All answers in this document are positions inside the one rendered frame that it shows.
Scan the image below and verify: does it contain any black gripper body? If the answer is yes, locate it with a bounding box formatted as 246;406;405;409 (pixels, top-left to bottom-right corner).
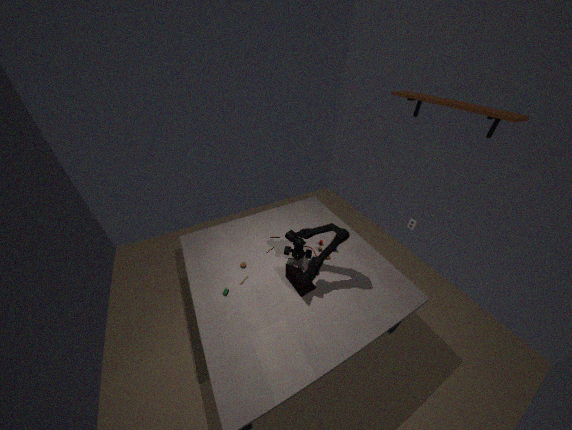
284;246;312;259

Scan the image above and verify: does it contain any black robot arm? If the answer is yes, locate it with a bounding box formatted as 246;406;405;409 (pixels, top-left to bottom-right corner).
285;223;350;284

